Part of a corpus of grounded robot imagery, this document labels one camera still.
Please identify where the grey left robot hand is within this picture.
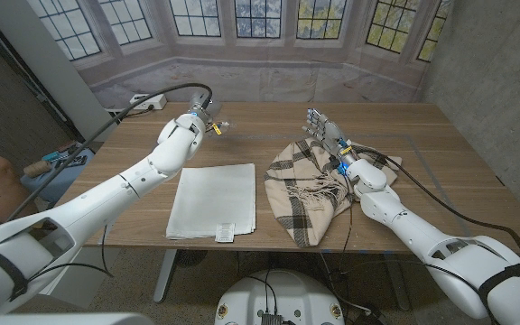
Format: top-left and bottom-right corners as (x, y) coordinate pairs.
(188, 92), (223, 131)

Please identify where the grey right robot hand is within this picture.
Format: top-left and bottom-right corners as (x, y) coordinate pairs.
(302, 107), (357, 161)

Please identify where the beige plaid cloth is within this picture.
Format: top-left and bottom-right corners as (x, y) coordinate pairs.
(263, 137), (404, 249)

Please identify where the folded white cloth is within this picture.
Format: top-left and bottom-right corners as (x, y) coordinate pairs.
(165, 162), (258, 241)

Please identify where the white power strip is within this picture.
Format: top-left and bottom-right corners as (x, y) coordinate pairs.
(128, 93), (169, 112)

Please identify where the printed window backdrop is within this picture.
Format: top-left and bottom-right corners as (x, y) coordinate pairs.
(24, 0), (454, 110)

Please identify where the small white paper label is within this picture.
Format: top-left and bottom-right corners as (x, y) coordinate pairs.
(214, 221), (237, 244)

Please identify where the white pillar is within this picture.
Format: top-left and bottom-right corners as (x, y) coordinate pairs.
(0, 0), (119, 142)

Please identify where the grey table leg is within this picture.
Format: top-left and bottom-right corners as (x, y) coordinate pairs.
(153, 248), (179, 304)
(380, 252), (413, 312)

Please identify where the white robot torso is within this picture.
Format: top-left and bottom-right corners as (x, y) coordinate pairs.
(214, 269), (347, 325)

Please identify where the blue stool with tools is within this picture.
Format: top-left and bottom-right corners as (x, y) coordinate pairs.
(19, 143), (97, 205)

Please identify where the brown twine roll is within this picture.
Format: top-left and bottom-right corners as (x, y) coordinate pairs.
(23, 159), (52, 179)

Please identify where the thick black cable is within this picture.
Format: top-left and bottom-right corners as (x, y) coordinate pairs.
(5, 81), (215, 223)
(353, 144), (520, 282)

